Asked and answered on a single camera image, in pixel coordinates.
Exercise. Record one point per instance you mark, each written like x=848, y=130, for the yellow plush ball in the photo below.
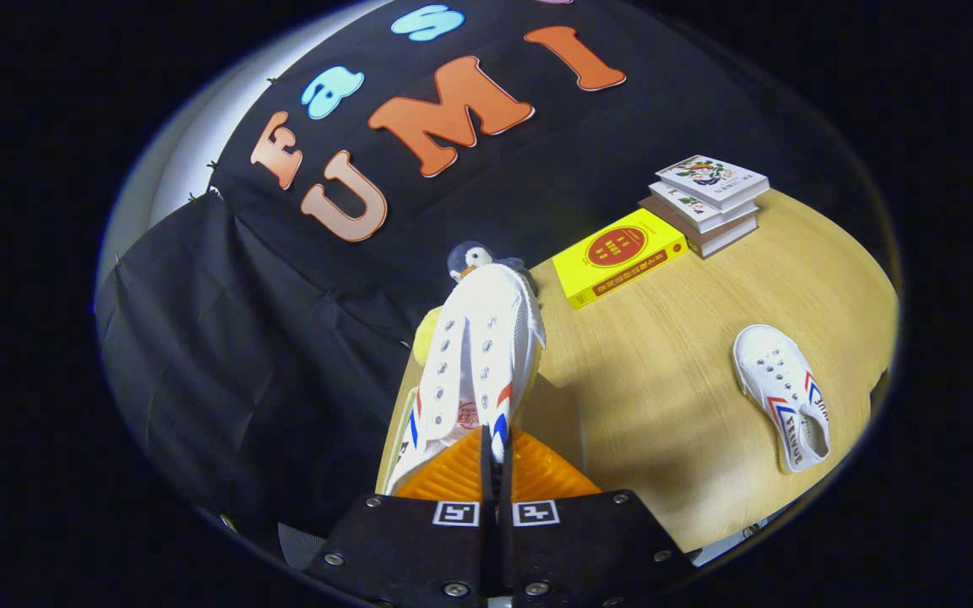
x=426, y=338

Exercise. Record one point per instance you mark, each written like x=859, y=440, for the white canvas shoe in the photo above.
x=778, y=388
x=486, y=338

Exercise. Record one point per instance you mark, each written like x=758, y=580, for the white illustrated cover book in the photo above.
x=710, y=176
x=689, y=207

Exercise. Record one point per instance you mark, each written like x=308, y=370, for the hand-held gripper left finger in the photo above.
x=419, y=549

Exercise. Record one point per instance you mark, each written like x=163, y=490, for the penguin plush toy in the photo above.
x=468, y=256

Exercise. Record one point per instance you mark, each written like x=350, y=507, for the beige fabric storage box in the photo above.
x=558, y=431

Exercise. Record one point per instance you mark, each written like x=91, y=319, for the yellow book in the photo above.
x=617, y=253

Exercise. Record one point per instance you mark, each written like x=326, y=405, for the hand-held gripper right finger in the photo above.
x=579, y=549

